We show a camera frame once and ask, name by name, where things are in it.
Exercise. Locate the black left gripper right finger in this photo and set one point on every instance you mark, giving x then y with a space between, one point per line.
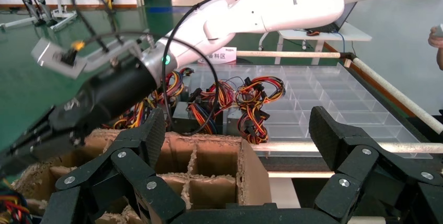
346 153

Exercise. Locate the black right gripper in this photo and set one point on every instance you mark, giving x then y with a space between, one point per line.
110 94

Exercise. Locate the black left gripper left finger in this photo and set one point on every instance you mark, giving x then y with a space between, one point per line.
138 167

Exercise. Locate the grey handheld controller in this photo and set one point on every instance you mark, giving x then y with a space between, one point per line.
440 30

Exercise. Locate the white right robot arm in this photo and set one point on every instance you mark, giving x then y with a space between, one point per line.
294 4

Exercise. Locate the person's bare forearm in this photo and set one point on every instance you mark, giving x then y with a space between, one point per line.
440 58

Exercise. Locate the person's bare hand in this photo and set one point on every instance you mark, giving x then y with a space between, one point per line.
436 42

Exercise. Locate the clear plastic divided tray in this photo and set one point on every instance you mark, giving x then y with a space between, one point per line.
328 94

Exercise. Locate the brown cardboard divider box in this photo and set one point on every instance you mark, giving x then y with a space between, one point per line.
254 181

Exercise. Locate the white office table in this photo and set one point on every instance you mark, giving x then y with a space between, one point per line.
349 35

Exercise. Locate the white metal floor stand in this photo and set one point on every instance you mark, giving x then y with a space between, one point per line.
17 24
64 16

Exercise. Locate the orange computer mouse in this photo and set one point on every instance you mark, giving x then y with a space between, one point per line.
313 33

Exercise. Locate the grey laptop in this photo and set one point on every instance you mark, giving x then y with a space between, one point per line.
342 20

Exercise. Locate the white sign with characters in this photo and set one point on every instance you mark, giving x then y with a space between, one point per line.
225 56

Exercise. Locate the white foam padded rail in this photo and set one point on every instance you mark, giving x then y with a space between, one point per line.
398 95
294 54
294 147

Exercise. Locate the black rail corner joint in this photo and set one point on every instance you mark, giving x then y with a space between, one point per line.
349 56

